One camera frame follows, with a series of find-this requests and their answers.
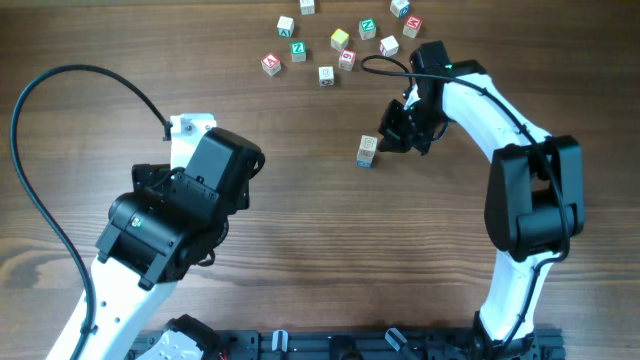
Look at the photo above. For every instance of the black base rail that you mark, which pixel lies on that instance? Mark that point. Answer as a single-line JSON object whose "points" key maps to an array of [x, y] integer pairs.
{"points": [[548, 344]]}

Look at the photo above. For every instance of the blue sided block top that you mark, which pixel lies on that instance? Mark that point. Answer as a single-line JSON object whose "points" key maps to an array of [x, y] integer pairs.
{"points": [[399, 8]]}

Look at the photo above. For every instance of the teal sided white block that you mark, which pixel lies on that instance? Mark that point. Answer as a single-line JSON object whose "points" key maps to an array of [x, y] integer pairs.
{"points": [[285, 26]]}

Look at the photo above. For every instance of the red A block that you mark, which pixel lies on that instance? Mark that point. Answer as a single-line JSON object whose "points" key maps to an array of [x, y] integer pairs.
{"points": [[271, 64]]}

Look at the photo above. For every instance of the green Z block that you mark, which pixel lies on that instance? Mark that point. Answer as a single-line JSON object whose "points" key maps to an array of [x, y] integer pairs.
{"points": [[298, 52]]}

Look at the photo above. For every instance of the red 9 block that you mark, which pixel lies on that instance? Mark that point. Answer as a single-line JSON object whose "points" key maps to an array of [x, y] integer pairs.
{"points": [[347, 59]]}

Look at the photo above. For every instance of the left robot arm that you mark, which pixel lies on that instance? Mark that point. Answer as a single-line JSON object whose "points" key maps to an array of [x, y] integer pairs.
{"points": [[153, 236]]}

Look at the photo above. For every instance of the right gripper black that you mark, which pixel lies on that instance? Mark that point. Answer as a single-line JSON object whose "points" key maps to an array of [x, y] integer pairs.
{"points": [[400, 126]]}

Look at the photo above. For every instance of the wooden block blue side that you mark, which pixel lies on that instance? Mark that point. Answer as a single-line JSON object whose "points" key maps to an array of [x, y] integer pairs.
{"points": [[364, 164]]}

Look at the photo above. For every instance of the plain block top edge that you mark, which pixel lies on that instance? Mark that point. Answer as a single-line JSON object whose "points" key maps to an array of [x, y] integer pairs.
{"points": [[307, 7]]}

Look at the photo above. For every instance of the yellow top block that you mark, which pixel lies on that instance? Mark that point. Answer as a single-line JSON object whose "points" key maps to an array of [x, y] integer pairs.
{"points": [[339, 39]]}

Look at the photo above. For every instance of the green N block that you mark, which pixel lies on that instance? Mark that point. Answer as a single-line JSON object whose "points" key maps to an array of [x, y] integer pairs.
{"points": [[367, 29]]}

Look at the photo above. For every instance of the red M block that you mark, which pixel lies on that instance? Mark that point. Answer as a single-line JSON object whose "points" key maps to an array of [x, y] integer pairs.
{"points": [[412, 26]]}

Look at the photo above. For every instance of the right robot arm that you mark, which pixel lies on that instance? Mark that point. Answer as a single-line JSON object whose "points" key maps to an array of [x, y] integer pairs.
{"points": [[535, 195]]}

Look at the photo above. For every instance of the red Y block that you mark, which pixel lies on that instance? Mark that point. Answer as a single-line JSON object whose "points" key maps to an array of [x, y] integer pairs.
{"points": [[366, 157]]}

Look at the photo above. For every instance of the white block red side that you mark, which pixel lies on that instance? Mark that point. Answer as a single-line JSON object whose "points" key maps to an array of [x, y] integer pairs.
{"points": [[389, 46]]}

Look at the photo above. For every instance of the white block black drawing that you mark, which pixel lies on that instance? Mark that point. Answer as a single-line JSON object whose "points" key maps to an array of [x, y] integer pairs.
{"points": [[326, 76]]}

